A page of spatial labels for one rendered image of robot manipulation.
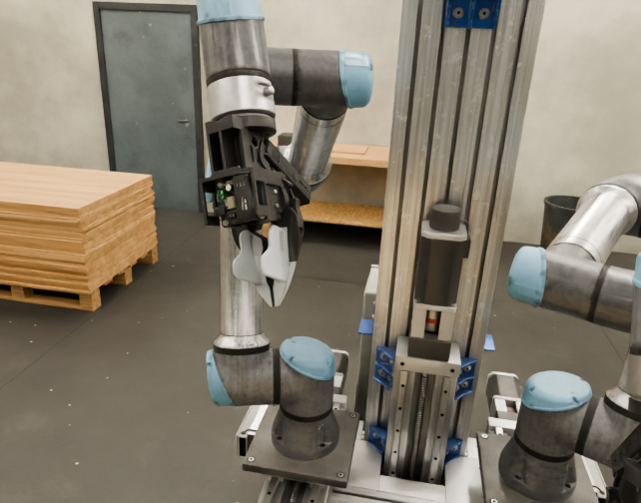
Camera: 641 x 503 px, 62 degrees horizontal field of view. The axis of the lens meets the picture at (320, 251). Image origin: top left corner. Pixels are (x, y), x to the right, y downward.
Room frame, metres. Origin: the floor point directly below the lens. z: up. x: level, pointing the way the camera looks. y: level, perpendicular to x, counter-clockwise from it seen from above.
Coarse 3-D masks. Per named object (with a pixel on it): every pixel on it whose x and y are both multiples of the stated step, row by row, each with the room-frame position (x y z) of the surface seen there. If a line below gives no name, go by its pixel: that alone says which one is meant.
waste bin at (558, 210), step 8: (544, 200) 4.58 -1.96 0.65; (552, 200) 4.73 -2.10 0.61; (560, 200) 4.76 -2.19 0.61; (568, 200) 4.76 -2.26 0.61; (576, 200) 4.74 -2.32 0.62; (544, 208) 4.59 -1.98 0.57; (552, 208) 4.42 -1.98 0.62; (560, 208) 4.36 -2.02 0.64; (568, 208) 4.75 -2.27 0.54; (544, 216) 4.55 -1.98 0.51; (552, 216) 4.43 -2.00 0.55; (560, 216) 4.37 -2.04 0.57; (568, 216) 4.32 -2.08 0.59; (544, 224) 4.53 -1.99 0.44; (552, 224) 4.42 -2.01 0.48; (560, 224) 4.36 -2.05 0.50; (544, 232) 4.51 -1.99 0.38; (552, 232) 4.41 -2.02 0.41; (544, 240) 4.49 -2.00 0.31; (552, 240) 4.40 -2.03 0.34; (544, 248) 4.48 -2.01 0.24
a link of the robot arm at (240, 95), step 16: (224, 80) 0.60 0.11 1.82; (240, 80) 0.60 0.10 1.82; (256, 80) 0.61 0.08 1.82; (208, 96) 0.62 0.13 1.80; (224, 96) 0.60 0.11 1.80; (240, 96) 0.60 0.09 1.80; (256, 96) 0.60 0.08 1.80; (272, 96) 0.63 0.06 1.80; (224, 112) 0.59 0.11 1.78; (240, 112) 0.59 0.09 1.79; (256, 112) 0.60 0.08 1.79; (272, 112) 0.61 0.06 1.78
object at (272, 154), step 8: (272, 144) 0.63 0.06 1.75; (272, 152) 0.62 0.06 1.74; (280, 152) 0.64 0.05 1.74; (272, 160) 0.61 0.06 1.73; (280, 160) 0.63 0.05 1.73; (280, 168) 0.62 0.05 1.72; (288, 168) 0.64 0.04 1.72; (288, 176) 0.63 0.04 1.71; (296, 176) 0.65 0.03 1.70; (296, 184) 0.64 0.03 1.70; (304, 184) 0.66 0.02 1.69; (296, 192) 0.65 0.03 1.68; (304, 192) 0.66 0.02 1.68; (304, 200) 0.66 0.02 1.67
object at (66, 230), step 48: (0, 192) 3.65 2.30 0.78; (48, 192) 3.70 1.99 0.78; (96, 192) 3.76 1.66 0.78; (144, 192) 4.23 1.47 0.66; (0, 240) 3.46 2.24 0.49; (48, 240) 3.39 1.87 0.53; (96, 240) 3.50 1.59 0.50; (144, 240) 4.14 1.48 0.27; (48, 288) 3.40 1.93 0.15; (96, 288) 3.44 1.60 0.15
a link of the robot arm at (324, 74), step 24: (312, 72) 0.73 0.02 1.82; (336, 72) 0.73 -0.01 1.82; (360, 72) 0.74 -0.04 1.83; (312, 96) 0.73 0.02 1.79; (336, 96) 0.74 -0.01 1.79; (360, 96) 0.74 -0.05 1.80; (312, 120) 0.80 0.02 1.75; (336, 120) 0.80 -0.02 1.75; (312, 144) 0.87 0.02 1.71; (312, 168) 0.96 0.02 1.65
